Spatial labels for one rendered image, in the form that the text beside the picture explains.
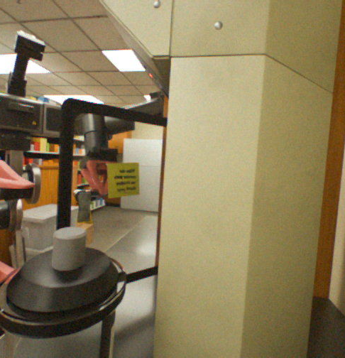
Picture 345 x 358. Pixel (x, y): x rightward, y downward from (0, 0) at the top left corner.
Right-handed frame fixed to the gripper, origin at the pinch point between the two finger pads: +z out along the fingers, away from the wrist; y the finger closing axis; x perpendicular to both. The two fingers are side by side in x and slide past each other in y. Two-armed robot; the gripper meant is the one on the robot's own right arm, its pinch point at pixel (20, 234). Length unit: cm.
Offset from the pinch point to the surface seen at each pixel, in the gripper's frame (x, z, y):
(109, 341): 0.0, 9.9, -8.6
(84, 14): 175, -110, 146
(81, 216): 19.6, -5.8, -3.3
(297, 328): 19.8, 33.6, -17.5
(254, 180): 9.1, 23.0, 6.6
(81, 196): 19.4, -5.8, 0.6
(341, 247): 49, 55, -12
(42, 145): 270, -234, 24
